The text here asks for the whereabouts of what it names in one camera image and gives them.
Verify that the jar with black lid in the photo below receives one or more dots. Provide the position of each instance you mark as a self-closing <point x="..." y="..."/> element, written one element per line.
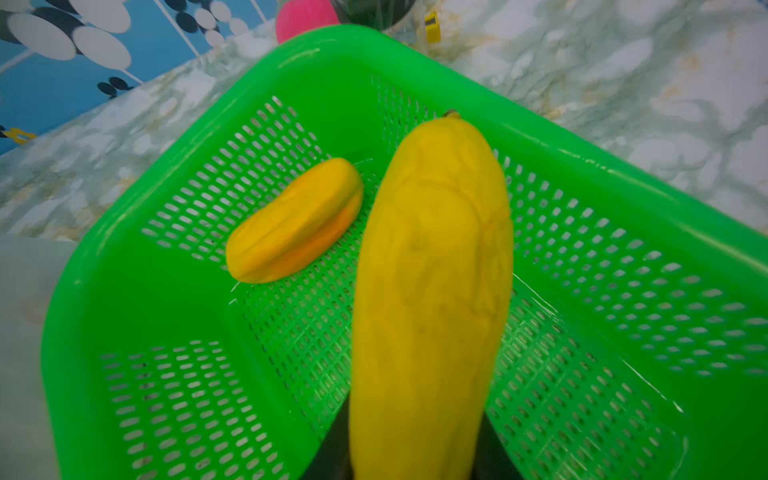
<point x="379" y="15"/>

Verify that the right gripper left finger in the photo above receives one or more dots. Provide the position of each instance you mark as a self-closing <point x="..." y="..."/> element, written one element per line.
<point x="332" y="461"/>

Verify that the green plastic basket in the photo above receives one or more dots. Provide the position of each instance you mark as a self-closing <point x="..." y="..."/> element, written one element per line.
<point x="352" y="243"/>

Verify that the pink white plush toy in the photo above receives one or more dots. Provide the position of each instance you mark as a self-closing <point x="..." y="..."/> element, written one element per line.
<point x="296" y="17"/>

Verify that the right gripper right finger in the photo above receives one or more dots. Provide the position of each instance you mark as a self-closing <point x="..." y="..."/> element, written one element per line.
<point x="491" y="459"/>

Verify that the yellow corn-like fruit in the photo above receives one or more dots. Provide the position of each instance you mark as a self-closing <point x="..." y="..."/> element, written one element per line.
<point x="433" y="290"/>

